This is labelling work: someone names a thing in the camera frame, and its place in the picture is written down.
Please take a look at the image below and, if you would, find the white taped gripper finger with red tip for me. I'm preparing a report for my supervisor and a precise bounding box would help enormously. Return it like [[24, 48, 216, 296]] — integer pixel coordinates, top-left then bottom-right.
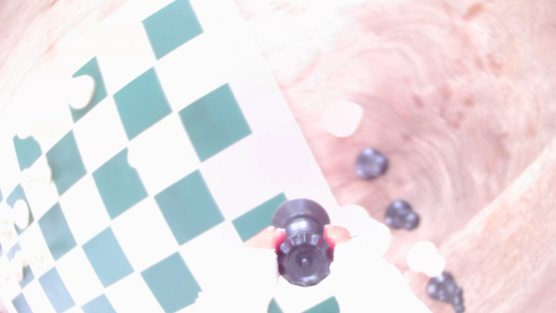
[[323, 224, 431, 313], [195, 226, 286, 313]]

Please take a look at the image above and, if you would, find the black chess queen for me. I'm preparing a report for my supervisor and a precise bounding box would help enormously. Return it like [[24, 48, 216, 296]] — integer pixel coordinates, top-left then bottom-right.
[[271, 199, 335, 287]]

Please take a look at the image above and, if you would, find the white chess pawn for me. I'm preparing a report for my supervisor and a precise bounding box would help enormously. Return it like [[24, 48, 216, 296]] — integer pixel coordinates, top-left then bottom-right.
[[406, 241, 446, 277], [322, 101, 364, 138], [126, 141, 174, 176], [4, 250, 33, 282], [19, 161, 54, 193]]

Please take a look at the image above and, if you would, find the black chess pawn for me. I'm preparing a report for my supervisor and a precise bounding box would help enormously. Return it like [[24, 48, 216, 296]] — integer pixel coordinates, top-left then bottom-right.
[[384, 199, 420, 231], [354, 148, 390, 181], [426, 272, 465, 313]]

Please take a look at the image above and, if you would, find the green and white chess mat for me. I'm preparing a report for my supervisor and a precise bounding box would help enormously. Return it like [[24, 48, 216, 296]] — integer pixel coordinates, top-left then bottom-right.
[[0, 0, 352, 313]]

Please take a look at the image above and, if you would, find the white chess bishop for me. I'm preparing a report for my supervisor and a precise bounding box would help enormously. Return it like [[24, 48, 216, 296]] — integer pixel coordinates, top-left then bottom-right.
[[11, 198, 31, 231]]

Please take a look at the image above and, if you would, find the white chess king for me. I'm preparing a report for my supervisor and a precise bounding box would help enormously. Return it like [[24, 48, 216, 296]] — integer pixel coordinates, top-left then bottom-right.
[[0, 204, 14, 244]]

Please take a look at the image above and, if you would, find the white chess rook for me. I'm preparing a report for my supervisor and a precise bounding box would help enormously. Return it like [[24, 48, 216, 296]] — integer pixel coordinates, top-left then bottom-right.
[[15, 117, 57, 145], [67, 75, 96, 110]]

